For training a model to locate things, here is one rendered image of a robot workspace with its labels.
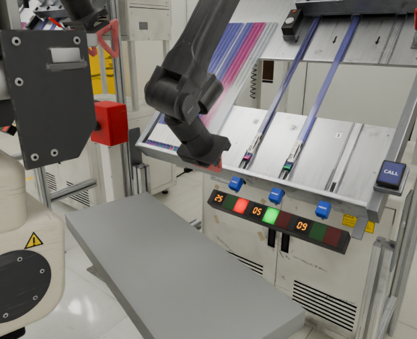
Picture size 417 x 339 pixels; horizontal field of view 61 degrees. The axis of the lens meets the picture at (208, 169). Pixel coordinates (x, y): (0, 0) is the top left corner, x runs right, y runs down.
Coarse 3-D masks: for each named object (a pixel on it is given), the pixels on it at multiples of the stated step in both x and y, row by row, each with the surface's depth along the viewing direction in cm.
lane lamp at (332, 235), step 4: (328, 228) 73; (332, 228) 72; (328, 232) 72; (332, 232) 72; (336, 232) 72; (340, 232) 71; (324, 236) 72; (328, 236) 72; (332, 236) 72; (336, 236) 71; (324, 240) 72; (328, 240) 71; (332, 240) 71; (336, 240) 71; (332, 244) 71; (336, 244) 70
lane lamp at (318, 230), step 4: (316, 224) 74; (320, 224) 74; (312, 228) 74; (316, 228) 74; (320, 228) 73; (324, 228) 73; (312, 232) 74; (316, 232) 73; (320, 232) 73; (324, 232) 73; (308, 236) 74; (312, 236) 73; (316, 236) 73; (320, 236) 73; (320, 240) 72
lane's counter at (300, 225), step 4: (300, 220) 76; (304, 220) 76; (296, 224) 76; (300, 224) 76; (304, 224) 75; (308, 224) 75; (296, 228) 76; (300, 228) 75; (304, 228) 75; (308, 228) 74; (300, 232) 75; (304, 232) 74
